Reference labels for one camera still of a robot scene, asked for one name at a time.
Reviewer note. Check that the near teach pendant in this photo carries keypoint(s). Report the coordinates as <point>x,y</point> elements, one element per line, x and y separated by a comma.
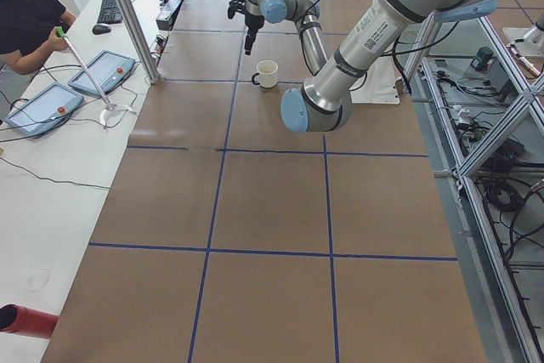
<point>46,110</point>

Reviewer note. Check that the green black device on frame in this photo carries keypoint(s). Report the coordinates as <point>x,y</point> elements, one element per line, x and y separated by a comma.
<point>481,59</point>

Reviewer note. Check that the teach pendant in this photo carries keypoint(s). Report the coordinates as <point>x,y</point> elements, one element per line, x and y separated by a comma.
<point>109,69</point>
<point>46,110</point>

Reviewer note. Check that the brown paper table cover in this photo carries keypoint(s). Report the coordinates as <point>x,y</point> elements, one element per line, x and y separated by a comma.
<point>227,238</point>

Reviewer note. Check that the red cylinder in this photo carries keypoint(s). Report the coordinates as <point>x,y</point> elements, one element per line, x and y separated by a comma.
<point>23,321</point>

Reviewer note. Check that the white camera pillar with base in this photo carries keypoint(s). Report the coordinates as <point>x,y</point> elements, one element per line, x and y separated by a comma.
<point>379,85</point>

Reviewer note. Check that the aluminium frame post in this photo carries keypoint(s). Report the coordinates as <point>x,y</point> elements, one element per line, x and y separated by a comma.
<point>137,36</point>

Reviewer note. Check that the pink striped stick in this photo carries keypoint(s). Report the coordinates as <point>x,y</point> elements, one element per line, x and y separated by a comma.
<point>109,106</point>

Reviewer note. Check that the black keyboard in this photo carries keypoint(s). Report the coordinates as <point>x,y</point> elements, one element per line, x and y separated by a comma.
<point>109,13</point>

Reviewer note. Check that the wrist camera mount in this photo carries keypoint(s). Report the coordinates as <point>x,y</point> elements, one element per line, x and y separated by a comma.
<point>236,7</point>

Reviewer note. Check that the white smiley mug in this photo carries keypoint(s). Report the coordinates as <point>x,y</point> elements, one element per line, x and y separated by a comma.
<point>266,74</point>

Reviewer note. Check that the black computer mouse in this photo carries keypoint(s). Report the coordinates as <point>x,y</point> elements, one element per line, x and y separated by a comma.
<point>101,28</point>

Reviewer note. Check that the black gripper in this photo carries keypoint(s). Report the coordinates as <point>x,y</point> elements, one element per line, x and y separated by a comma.
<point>253,21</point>

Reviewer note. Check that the person in black shirt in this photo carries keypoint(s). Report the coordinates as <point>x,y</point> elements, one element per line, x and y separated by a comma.
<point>29,32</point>

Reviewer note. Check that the far teach pendant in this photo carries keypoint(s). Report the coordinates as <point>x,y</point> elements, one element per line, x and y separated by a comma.
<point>109,69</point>

